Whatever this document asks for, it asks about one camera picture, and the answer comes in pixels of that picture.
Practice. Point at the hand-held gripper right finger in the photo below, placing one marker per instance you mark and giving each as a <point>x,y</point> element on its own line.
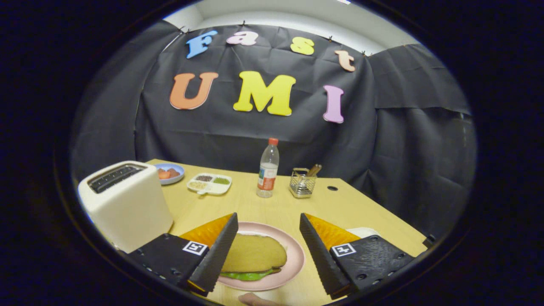
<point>321,255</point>

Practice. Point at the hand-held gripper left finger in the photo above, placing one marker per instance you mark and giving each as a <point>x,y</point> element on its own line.
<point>214,255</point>

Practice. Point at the green lettuce leaf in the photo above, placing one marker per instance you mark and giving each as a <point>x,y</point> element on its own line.
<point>246,276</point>

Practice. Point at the toasted bread slice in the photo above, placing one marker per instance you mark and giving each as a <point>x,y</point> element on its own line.
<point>255,253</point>

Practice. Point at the pink plate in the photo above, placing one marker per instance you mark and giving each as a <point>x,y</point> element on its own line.
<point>295,255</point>

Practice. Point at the white plate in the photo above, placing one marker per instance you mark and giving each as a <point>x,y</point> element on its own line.
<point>365,232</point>

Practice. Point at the white divided condiment tray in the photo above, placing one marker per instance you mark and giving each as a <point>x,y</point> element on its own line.
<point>208,189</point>

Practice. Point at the blue plate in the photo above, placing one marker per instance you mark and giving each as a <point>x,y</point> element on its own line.
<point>176,178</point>

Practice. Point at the white toaster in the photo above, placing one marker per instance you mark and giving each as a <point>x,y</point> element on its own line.
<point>131,212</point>

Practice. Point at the red food pieces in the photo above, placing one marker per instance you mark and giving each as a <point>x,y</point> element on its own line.
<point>168,173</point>

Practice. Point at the clear bottle with red cap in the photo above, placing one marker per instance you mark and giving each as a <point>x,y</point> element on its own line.
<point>267,174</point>

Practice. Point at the black backdrop cloth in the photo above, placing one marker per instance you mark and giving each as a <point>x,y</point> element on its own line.
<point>403,148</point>

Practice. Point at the dark table corner bracket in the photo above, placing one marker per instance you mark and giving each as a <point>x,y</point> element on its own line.
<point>430,241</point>

